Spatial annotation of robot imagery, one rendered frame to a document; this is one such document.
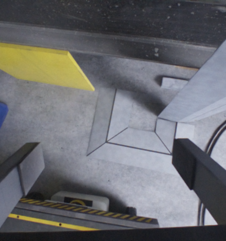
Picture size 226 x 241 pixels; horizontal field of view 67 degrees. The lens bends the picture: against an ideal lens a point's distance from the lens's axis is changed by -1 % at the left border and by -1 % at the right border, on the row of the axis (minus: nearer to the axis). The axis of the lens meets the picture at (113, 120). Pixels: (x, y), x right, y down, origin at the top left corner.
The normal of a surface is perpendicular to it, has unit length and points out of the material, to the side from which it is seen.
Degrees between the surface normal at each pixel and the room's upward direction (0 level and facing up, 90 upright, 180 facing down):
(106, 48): 0
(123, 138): 7
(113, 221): 0
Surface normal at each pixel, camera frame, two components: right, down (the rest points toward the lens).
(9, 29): -0.11, -0.14
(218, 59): -0.30, 0.95
